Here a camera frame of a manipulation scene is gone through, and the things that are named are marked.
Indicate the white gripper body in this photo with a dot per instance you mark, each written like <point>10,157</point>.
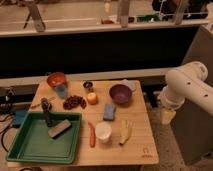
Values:
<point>167,115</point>

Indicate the blue sponge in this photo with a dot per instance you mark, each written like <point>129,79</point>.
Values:
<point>109,112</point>

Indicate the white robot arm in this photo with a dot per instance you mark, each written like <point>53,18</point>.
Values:
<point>185,82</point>

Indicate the purple bowl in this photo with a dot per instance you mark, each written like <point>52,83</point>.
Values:
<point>120,94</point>

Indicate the red bowl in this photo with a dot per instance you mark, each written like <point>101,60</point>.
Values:
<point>56,78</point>

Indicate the grey cloth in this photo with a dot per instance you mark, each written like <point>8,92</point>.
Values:
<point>129,84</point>

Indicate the white cup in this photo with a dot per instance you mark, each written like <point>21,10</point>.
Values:
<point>103,132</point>

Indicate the orange carrot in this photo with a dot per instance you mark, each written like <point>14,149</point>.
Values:
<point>92,135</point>

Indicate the orange apple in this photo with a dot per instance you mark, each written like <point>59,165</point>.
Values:
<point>92,98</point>

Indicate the small metal cup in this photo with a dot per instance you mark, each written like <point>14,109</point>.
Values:
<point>88,86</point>

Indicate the bunch of dark grapes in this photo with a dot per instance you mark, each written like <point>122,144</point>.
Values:
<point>73,102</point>

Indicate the grey rectangular block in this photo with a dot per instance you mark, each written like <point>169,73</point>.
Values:
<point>59,128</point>

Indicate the black brush tool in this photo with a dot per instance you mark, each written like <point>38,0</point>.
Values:
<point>46,107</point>

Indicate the green plastic tray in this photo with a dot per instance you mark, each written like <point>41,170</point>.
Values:
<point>32,144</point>

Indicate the blue box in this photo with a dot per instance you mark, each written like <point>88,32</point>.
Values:
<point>18,118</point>

